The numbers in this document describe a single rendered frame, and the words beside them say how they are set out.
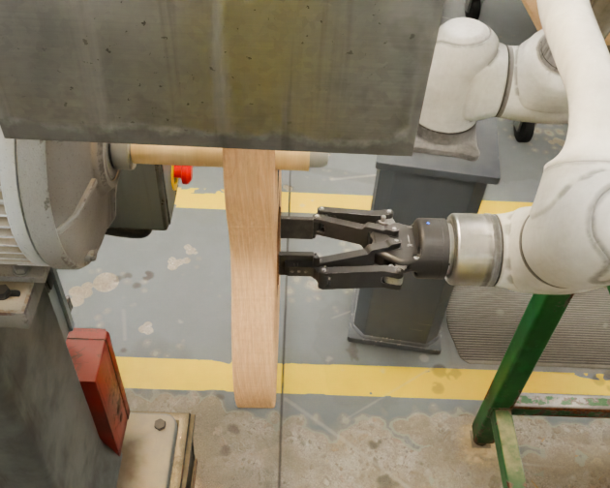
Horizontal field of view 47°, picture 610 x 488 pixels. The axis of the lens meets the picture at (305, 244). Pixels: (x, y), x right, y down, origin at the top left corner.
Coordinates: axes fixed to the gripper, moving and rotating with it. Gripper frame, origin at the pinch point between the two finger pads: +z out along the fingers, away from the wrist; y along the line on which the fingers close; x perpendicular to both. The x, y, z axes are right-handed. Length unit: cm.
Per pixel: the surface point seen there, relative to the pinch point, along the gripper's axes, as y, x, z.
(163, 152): -7.2, 16.3, 11.8
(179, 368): 70, -96, 30
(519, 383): 43, -69, -55
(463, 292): 101, -91, -56
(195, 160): -7.2, 15.5, 8.6
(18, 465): -5, -39, 38
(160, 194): 18.1, -4.7, 18.2
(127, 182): 17.5, -2.5, 22.6
